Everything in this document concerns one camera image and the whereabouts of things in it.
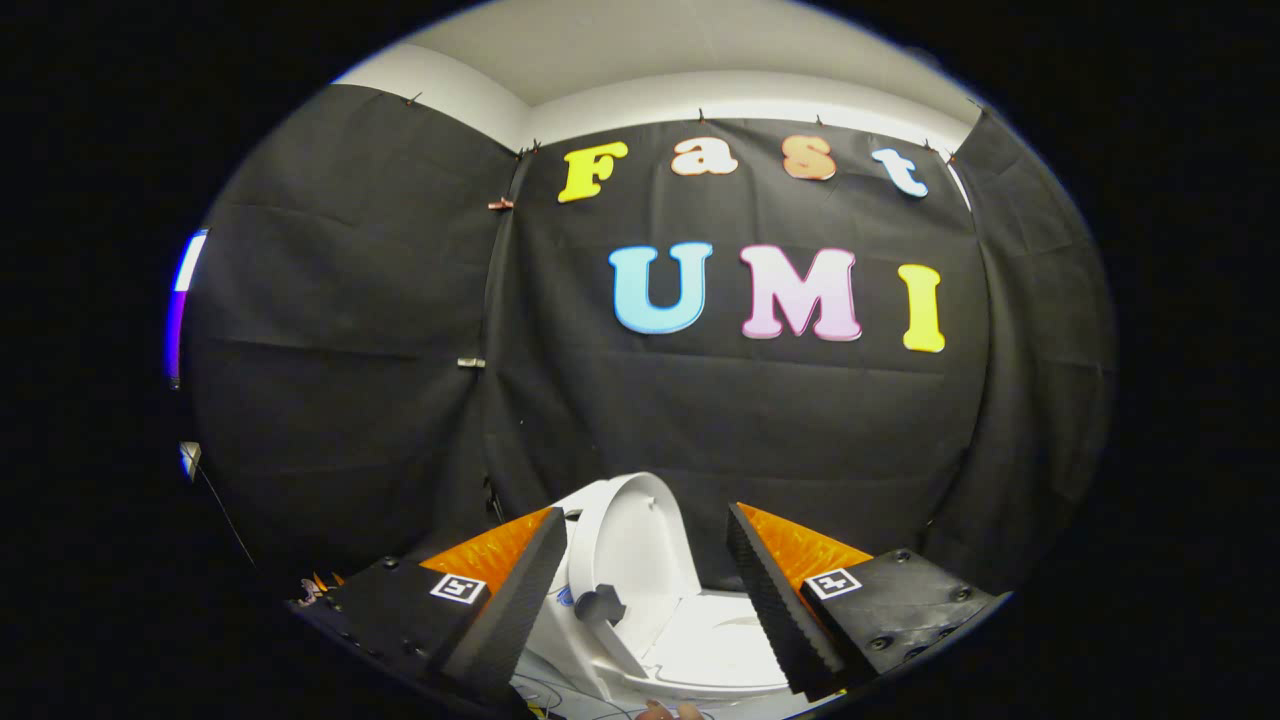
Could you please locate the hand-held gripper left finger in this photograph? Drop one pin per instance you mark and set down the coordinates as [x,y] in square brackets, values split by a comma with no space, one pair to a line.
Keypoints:
[515,610]

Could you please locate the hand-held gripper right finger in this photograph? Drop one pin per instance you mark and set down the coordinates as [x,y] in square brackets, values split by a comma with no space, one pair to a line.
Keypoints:
[775,610]

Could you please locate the white toilet tank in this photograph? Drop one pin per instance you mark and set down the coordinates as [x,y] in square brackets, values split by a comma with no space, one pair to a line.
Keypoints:
[552,630]

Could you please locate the black backdrop cloth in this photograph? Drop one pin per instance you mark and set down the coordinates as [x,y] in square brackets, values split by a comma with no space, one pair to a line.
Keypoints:
[750,420]

